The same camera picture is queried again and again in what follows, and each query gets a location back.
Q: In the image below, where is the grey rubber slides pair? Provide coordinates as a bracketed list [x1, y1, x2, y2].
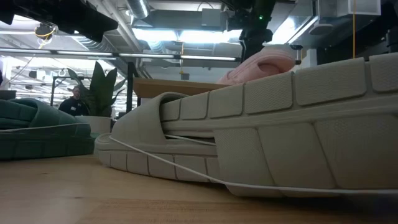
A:
[93, 52, 398, 198]

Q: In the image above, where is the pink rubber slides pair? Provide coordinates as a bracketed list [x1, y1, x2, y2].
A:
[216, 44, 296, 86]

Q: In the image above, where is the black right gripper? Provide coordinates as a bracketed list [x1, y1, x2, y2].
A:
[226, 0, 277, 62]

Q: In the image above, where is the ceiling light strip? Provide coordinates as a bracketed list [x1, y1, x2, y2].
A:
[0, 48, 239, 62]

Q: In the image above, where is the green snake plant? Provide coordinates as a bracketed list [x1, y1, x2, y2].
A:
[67, 60, 127, 118]

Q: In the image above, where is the black wire shoe rack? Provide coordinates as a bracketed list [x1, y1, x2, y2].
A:
[126, 61, 231, 113]

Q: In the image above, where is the silver air duct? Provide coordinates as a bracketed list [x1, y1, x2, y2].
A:
[126, 0, 150, 19]

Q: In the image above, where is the yellow cable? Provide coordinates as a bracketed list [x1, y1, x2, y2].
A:
[352, 0, 356, 59]

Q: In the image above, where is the person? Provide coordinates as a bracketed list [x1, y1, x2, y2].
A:
[58, 86, 90, 117]

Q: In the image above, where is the green rubber slides pair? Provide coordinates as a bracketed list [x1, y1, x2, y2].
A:
[0, 98, 96, 161]

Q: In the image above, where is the white plant pot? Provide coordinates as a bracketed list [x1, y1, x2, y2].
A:
[75, 115, 112, 135]

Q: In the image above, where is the white string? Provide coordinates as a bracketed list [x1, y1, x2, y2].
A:
[108, 133, 398, 196]
[0, 122, 91, 134]

